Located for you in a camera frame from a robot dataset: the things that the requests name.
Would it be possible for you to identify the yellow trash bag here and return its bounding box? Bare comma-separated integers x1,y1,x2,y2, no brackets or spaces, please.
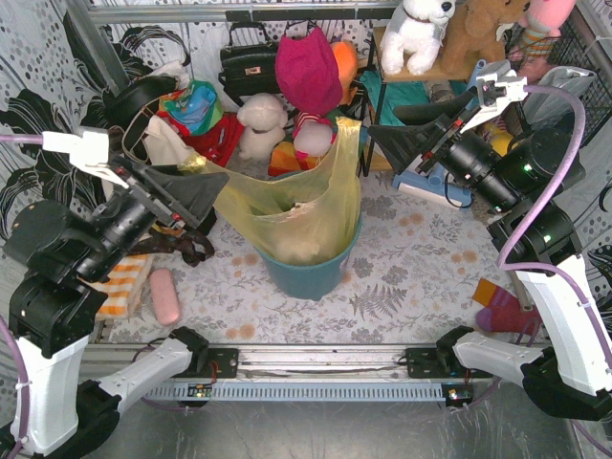
179,117,361,266

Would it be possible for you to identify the teal trash bin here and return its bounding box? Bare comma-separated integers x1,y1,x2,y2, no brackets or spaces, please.
258,212,361,301

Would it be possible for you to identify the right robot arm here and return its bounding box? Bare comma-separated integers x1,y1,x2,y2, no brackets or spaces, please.
369,86,611,421

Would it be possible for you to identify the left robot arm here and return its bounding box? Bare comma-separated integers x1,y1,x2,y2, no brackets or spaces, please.
1,158,229,458

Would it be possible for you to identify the cream canvas tote bag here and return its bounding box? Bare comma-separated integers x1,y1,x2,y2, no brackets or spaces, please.
143,116,196,165

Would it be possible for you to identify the brown patterned bag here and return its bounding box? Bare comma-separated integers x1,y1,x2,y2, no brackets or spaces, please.
128,225,215,267

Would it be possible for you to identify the colorful printed bag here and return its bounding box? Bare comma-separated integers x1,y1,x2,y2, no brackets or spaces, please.
157,80,224,137

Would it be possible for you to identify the crumpled paper trash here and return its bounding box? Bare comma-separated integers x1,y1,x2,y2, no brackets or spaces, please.
270,203,333,266

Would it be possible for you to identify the magenta cloth bag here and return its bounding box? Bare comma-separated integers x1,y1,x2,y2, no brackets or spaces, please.
274,26,342,116

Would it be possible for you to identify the wooden shelf rack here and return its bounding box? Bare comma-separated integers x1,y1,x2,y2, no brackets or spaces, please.
358,26,508,178

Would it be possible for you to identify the teal folded cloth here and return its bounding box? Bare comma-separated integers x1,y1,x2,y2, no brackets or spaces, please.
360,71,429,126

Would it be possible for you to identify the yellow plush duck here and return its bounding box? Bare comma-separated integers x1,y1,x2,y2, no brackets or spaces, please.
482,120,514,157

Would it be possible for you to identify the red cloth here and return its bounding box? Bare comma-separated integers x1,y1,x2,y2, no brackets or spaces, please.
183,113,245,167

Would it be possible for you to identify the white plush dog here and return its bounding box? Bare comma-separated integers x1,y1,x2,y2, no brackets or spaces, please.
381,0,456,76

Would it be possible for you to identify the brown teddy bear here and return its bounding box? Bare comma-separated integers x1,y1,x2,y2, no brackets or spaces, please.
441,0,531,75

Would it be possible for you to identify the silver foil pouch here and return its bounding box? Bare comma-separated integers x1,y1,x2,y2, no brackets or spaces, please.
523,66,597,125

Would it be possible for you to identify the rainbow striped cloth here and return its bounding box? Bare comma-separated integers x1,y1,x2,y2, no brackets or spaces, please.
268,126,339,177

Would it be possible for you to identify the orange plush toy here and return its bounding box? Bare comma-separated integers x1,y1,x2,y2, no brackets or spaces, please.
331,40,359,105

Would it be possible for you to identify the cream plush lamb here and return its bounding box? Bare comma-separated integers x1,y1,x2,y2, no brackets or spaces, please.
237,93,288,161

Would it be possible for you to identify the orange checkered towel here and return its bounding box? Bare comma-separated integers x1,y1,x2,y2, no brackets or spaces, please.
90,254,154,321

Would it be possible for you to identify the pink eyeglass case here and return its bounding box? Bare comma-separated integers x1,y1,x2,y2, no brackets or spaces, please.
149,269,181,326

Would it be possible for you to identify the black leather handbag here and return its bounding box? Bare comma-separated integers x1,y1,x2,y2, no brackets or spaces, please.
218,22,281,105

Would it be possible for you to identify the orange purple sock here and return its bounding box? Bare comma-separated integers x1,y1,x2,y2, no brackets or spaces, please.
472,278,541,333

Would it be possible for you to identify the blue handled mop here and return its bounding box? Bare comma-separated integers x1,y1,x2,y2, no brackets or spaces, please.
392,80,473,209

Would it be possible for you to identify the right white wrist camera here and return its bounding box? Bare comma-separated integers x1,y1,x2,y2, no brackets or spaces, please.
460,60,527,133

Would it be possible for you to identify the black wire basket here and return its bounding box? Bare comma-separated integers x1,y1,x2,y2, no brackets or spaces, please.
504,20,611,147

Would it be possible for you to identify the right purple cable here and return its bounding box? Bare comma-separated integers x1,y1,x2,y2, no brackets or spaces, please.
494,84,612,455

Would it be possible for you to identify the purple cable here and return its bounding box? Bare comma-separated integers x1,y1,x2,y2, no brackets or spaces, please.
494,84,612,455
0,133,47,455

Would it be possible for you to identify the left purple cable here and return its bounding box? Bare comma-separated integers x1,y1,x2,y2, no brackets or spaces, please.
0,133,47,455

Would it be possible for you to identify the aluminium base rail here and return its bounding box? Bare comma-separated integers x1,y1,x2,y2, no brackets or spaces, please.
71,341,584,403

